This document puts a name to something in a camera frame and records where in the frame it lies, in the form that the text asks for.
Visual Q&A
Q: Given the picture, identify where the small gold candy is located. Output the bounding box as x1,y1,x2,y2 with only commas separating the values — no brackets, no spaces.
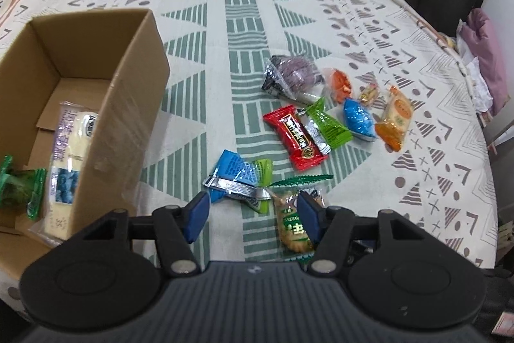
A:
359,83,380,106

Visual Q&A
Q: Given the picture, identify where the clear packet orange snack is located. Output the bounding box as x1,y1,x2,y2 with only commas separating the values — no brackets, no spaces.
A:
321,68,354,103

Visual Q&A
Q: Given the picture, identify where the clear biscuit packet green edge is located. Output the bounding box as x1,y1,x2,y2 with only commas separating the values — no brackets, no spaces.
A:
268,173,335,261

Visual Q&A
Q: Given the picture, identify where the brown cardboard box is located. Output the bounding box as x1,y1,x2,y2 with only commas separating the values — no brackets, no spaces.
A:
0,7,171,281

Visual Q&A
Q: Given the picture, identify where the white crumpled cloth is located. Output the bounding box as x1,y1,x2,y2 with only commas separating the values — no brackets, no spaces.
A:
458,58,494,111

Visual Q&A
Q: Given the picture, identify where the small silver black snack packet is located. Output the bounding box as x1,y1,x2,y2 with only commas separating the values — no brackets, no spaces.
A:
296,108,331,156

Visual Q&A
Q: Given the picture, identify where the long white snack packet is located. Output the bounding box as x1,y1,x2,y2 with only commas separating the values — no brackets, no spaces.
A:
28,101,100,247

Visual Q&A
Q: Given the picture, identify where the lime green silver snack packet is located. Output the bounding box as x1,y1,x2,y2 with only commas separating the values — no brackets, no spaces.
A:
207,158,274,214

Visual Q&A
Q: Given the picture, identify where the dark green snack packet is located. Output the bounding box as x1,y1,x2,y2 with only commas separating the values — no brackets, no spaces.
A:
0,155,48,222

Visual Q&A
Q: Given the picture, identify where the dark purple snack packet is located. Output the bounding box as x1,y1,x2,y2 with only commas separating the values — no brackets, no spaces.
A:
261,54,325,104

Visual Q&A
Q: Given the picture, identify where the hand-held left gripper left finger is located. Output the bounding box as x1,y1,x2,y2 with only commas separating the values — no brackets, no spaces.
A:
68,191,211,278

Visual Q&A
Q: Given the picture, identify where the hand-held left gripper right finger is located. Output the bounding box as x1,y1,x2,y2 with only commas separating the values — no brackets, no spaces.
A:
296,191,427,276

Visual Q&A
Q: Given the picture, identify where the red snack packet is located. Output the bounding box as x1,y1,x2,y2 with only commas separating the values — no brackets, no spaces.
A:
263,105,332,172

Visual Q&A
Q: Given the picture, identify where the orange pastry packet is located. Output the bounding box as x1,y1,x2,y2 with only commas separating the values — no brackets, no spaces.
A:
375,85,415,153

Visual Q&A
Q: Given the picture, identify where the bright blue snack packet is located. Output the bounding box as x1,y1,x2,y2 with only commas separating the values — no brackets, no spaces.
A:
342,98,378,143

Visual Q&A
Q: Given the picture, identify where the pink cloth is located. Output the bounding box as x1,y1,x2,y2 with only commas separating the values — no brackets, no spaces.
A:
458,8,511,114

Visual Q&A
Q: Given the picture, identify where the patterned blanket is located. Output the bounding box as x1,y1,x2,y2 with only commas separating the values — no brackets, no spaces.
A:
0,0,501,311

